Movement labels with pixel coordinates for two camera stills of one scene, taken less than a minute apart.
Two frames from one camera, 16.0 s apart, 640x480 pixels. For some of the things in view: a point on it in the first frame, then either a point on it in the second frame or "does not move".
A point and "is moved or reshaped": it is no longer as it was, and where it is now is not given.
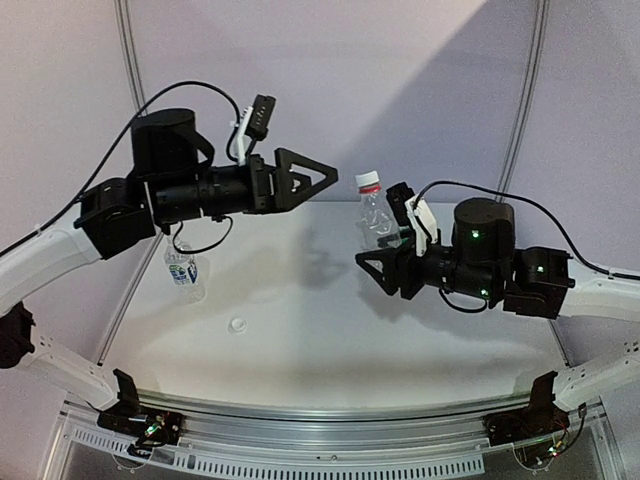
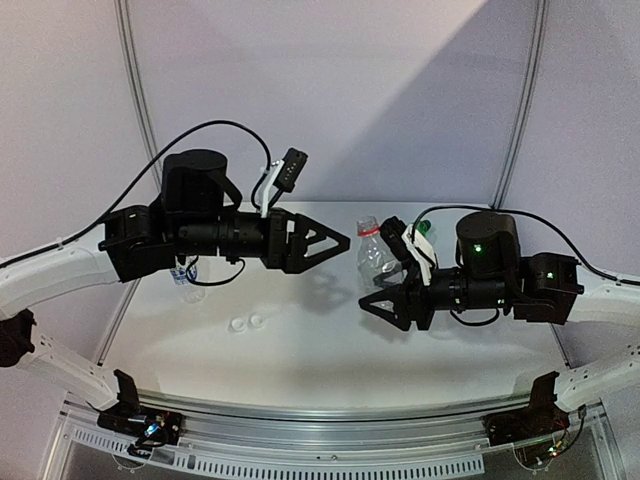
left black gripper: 284,160 → 286,253
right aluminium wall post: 533,94 does not move
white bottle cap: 237,324 does not move
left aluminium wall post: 128,44 does not move
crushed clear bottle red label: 375,228 is moved or reshaped
